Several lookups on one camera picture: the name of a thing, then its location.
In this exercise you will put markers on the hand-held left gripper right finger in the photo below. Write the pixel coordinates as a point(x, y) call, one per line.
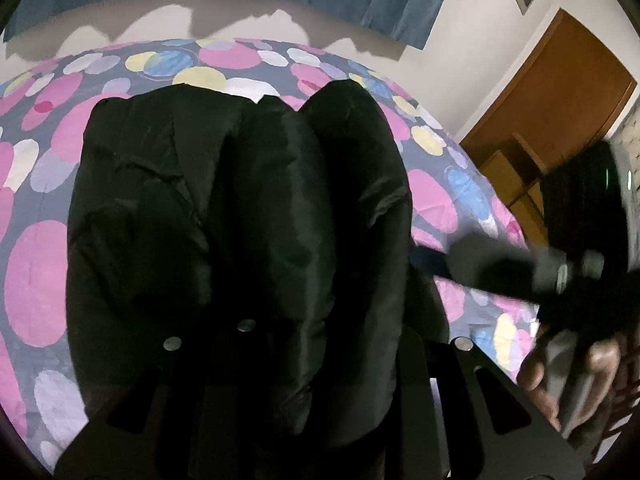
point(415, 385)

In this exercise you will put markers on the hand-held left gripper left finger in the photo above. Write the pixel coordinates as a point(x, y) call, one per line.
point(165, 390)

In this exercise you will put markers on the bed with dotted sheet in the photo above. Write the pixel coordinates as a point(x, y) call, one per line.
point(35, 270)

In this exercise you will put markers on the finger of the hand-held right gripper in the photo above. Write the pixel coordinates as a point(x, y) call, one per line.
point(500, 267)

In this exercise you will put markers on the wooden door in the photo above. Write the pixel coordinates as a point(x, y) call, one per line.
point(555, 105)

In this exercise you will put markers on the person's right hand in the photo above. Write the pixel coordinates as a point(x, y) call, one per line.
point(532, 377)

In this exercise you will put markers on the black jacket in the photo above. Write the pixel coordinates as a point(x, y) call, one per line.
point(240, 240)

